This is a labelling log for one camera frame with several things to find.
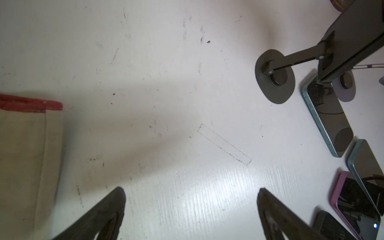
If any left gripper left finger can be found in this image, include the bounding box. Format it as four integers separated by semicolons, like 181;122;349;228
54;187;126;240

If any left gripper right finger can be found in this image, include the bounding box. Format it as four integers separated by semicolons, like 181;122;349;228
257;188;325;240

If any black phone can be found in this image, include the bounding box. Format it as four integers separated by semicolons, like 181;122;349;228
313;210;356;240
318;0;384;84
330;171;381;240
302;77;354;158
347;139;384;216

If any phone stand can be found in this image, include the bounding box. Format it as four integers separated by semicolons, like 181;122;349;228
332;64;384;102
330;0;354;13
255;31;335;104

